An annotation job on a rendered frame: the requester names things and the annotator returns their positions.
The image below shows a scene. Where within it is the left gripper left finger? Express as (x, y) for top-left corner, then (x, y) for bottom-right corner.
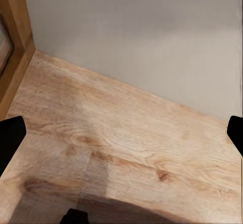
(0, 116), (26, 176)

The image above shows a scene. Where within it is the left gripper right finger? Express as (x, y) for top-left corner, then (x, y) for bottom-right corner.
(227, 115), (243, 156)

